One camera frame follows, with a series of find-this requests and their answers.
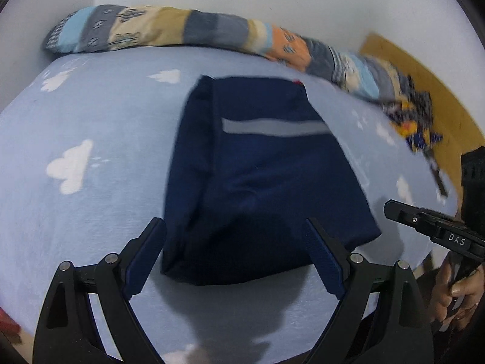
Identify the colourful patterned cloth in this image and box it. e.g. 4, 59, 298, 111
383, 79, 444, 156

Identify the red object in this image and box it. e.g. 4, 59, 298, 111
0, 306, 20, 337

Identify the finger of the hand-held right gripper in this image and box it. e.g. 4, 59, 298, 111
383, 199, 452, 238

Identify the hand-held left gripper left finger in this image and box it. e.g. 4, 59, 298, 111
32, 217, 167, 364

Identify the blue cloud print bed sheet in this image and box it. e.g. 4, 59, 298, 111
0, 43, 459, 364

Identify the navy jacket with red collar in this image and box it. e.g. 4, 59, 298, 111
161, 75, 381, 286

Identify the patchwork quilt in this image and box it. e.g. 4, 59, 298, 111
42, 5, 413, 103

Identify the person's right hand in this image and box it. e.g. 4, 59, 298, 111
428, 252, 485, 332

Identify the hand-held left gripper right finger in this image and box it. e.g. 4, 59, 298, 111
303, 218, 434, 364

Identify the dark strap with tag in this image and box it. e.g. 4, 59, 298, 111
428, 155, 450, 198

